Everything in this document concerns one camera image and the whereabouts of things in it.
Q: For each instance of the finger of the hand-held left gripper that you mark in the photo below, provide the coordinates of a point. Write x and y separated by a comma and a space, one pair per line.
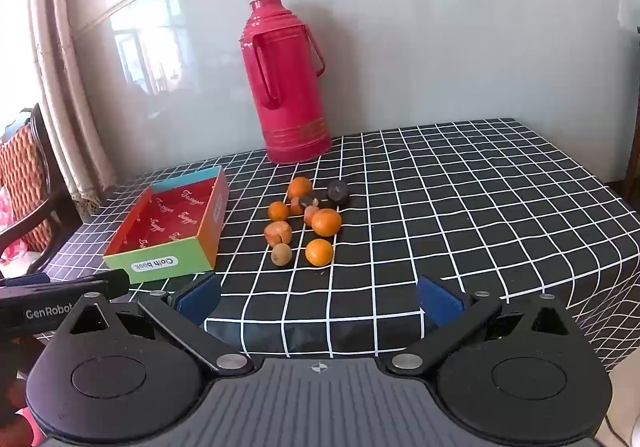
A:
114, 282

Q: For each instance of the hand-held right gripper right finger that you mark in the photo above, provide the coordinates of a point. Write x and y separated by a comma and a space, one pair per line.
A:
440, 302

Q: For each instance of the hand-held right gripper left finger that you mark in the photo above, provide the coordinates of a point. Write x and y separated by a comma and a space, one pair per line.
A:
197, 302

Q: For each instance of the red tray with coloured rim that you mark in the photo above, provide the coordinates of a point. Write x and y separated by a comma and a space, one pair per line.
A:
170, 227

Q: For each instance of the dark round fruit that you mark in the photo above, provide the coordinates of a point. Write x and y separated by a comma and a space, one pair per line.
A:
337, 192

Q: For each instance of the orange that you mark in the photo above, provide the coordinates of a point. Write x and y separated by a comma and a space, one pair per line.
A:
300, 188
278, 211
319, 252
326, 222

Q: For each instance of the black white checked tablecloth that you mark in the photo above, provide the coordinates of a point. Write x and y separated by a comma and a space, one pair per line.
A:
450, 207

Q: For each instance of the small tan round fruit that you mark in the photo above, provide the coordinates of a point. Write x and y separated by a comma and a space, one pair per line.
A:
281, 254

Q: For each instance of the pink cloth on sofa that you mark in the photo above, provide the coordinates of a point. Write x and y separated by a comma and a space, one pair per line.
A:
6, 212

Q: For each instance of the wrinkled orange-brown fruit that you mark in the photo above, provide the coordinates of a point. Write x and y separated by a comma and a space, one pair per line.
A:
277, 233

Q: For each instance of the small brown fruit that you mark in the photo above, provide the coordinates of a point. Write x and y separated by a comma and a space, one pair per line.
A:
295, 207

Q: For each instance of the dark wooden chair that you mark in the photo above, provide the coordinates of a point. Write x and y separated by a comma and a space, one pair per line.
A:
47, 162

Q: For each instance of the small reddish-brown fruit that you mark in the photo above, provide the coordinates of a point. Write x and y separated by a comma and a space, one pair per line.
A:
310, 216

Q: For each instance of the orange patterned chair cushion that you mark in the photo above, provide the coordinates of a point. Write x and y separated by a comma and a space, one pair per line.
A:
25, 167

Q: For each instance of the small dark fruit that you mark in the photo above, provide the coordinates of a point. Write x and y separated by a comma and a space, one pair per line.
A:
306, 202

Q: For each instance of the beige curtain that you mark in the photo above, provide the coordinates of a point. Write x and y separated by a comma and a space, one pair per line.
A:
65, 77

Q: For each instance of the pink plastic bottle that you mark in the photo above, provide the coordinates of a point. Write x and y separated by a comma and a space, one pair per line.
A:
287, 92

